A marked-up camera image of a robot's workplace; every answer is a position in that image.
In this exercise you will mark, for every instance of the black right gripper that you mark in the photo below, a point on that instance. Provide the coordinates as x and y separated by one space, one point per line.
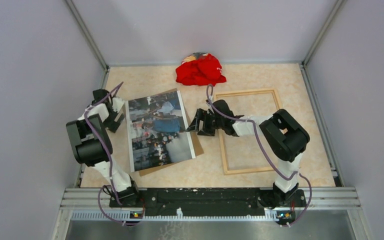
203 116

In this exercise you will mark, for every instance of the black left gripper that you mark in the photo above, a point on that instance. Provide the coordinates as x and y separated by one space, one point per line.
112 125

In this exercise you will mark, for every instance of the brown cardboard backing board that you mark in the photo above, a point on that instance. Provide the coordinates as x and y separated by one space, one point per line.
172 165

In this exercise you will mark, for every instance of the printed colour photo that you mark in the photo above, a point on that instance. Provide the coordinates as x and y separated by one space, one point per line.
159 130

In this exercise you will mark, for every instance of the light wooden picture frame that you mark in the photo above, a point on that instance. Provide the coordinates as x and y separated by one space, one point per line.
242 155

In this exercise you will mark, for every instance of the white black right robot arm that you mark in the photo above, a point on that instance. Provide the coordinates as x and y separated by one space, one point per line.
280 137

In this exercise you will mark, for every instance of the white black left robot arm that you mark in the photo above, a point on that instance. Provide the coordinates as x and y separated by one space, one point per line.
92 147

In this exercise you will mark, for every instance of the red crumpled cloth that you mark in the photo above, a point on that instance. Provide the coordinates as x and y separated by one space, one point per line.
200 69

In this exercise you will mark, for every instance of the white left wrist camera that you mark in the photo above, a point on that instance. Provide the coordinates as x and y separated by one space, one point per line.
117 104

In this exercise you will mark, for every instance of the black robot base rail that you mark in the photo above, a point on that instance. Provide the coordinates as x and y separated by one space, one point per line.
210 202

